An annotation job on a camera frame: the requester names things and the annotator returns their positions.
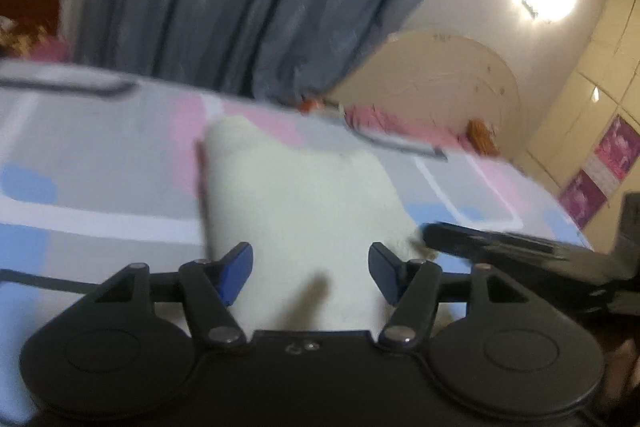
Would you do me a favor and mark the pink pillow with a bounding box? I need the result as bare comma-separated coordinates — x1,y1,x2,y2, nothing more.
0,17,72,64

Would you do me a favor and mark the pastel patterned bed sheet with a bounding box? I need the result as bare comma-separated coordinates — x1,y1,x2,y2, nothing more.
0,59,596,427

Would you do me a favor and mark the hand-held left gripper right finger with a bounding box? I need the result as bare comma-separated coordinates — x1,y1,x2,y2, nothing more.
368,243,526,351

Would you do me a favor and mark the cream white small garment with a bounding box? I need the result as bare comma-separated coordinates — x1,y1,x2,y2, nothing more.
199,116,437,334

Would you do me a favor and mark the orange cloth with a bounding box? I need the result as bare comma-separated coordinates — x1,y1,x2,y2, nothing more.
466,119,501,158

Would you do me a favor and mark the cream wardrobe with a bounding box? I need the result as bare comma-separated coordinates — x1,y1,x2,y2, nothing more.
515,0,640,253

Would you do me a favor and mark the pink bedding cloth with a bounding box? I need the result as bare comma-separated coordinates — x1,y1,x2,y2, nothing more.
344,103,473,150

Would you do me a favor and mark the person's right forearm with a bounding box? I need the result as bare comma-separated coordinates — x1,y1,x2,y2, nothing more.
602,337,640,415

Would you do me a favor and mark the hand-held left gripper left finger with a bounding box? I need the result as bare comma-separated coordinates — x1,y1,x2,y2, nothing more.
95,242,254,351

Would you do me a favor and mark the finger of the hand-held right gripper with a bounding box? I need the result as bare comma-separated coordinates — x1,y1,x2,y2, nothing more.
421,221,592,264

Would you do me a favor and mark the pink wall poster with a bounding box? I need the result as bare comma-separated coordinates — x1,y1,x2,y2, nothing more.
592,114,640,180
557,171,610,228

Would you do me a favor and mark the beige arched headboard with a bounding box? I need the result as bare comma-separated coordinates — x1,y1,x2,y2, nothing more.
330,30,522,158

